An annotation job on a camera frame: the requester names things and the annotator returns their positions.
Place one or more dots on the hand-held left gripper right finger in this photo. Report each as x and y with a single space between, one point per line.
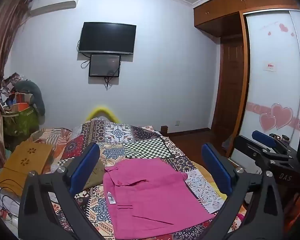
217 171

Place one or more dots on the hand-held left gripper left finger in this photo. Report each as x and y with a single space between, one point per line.
86 166

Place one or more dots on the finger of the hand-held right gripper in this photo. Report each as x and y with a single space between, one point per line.
263 137
250 147

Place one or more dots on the pink pants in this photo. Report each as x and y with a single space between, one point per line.
152 192

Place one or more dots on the olive green cloth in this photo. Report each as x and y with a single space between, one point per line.
98 172

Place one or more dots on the brown wooden door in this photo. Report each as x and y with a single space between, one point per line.
228 87

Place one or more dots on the orange cut-out board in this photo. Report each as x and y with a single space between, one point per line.
25 165

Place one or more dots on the patchwork printed blanket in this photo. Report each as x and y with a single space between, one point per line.
145 142

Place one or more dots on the wooden bedpost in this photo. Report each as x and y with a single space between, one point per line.
164 130

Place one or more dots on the red and white door sticker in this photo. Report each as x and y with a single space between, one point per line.
270 66

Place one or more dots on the pile of printed clutter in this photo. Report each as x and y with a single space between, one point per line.
8 90

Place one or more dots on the wooden overhead cabinet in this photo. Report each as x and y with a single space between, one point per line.
220 7

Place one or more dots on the striped brown curtain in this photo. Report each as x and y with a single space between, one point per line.
2 55

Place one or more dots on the white air conditioner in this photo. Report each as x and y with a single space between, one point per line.
52 6

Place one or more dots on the wall socket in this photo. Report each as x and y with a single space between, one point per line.
177 123

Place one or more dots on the small black wall monitor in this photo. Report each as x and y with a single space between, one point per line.
104 65

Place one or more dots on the black wall television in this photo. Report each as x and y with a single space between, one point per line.
107 38

